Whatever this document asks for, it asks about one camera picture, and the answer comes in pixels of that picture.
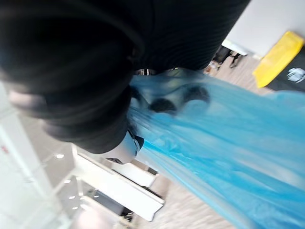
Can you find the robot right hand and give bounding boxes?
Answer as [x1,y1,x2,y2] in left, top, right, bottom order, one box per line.
[0,0,251,165]

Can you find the blue plastic rubbish bag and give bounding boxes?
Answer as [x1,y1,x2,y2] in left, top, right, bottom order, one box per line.
[128,69,305,229]

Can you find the grey yellow-lid pedal trash can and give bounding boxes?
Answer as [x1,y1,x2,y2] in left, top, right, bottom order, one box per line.
[252,30,305,93]

